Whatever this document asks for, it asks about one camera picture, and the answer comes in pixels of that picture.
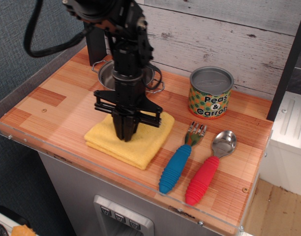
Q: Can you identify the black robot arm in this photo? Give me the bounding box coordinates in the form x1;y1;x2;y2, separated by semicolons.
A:
63;0;162;142

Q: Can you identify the black vertical post right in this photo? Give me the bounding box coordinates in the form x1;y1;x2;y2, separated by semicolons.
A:
267;21;301;121

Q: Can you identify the grey toy fridge cabinet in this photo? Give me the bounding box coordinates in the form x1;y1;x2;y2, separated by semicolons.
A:
38;151;225;236

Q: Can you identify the small steel pot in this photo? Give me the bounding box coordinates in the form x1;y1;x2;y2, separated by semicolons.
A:
91;60;165;93

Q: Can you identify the silver dispenser button panel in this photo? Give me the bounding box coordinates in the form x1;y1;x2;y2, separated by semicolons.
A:
93;195;155;236

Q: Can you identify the black vertical post left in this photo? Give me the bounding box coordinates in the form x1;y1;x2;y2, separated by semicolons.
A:
86;27;107;66

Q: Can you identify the yellow cloth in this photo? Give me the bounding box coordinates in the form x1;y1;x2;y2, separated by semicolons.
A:
84;112;175;170

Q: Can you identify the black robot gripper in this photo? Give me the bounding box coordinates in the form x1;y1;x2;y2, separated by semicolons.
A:
94;76;162;142

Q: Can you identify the black vertical post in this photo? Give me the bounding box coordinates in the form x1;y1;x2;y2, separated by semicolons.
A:
267;21;301;121
86;27;107;66

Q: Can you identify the orange and black object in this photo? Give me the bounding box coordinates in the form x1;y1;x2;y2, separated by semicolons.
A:
0;206;37;236

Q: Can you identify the red handled spoon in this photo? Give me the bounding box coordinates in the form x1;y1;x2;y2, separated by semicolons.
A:
185;130;237;206

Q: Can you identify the peas and carrots can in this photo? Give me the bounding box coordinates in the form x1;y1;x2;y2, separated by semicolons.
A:
188;66;234;119

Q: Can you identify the blue handled fork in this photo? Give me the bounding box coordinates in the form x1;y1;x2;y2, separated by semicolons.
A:
158;121;207;194

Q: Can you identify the black braided cable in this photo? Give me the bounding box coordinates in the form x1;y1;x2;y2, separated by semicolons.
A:
23;0;94;59

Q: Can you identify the white plastic furniture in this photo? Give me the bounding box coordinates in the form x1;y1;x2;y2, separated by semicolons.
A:
260;92;301;195

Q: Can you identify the clear acrylic table guard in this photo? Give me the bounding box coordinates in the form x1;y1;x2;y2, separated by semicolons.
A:
0;46;272;236

